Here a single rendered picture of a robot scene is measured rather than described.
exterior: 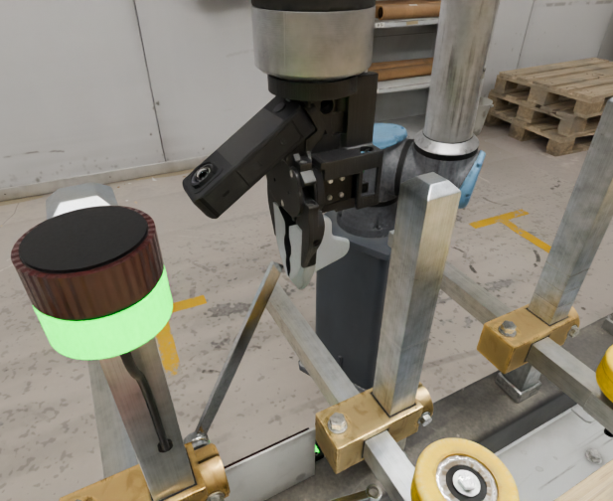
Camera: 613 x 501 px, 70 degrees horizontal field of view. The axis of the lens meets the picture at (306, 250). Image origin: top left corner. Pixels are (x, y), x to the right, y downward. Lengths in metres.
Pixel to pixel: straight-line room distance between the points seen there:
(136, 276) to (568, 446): 0.75
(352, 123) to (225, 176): 0.12
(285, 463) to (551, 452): 0.43
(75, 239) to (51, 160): 2.88
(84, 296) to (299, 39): 0.21
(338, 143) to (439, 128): 0.70
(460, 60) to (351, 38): 0.70
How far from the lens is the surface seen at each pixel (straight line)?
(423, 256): 0.39
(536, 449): 0.82
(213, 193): 0.35
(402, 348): 0.45
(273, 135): 0.35
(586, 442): 0.87
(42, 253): 0.22
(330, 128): 0.38
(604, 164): 0.56
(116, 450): 0.50
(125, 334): 0.22
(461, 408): 0.72
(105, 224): 0.23
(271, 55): 0.34
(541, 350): 0.63
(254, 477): 0.57
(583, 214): 0.58
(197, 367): 1.70
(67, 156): 3.08
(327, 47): 0.33
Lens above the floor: 1.26
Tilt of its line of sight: 35 degrees down
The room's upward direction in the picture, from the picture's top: straight up
